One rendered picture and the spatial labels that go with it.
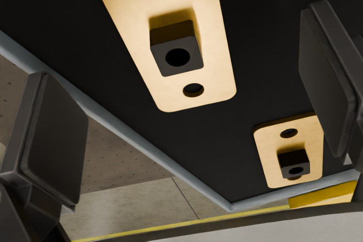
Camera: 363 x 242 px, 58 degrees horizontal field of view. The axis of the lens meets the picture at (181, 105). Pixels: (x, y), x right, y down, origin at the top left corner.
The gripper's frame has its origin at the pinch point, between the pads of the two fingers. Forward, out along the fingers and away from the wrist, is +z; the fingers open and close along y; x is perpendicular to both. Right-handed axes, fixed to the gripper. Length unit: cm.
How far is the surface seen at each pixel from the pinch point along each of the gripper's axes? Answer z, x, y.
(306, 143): 2.4, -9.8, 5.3
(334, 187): 3.6, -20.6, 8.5
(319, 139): 2.4, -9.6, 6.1
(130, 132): 2.4, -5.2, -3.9
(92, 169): 49, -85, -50
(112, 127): 2.1, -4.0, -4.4
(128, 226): 119, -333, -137
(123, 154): 49, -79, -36
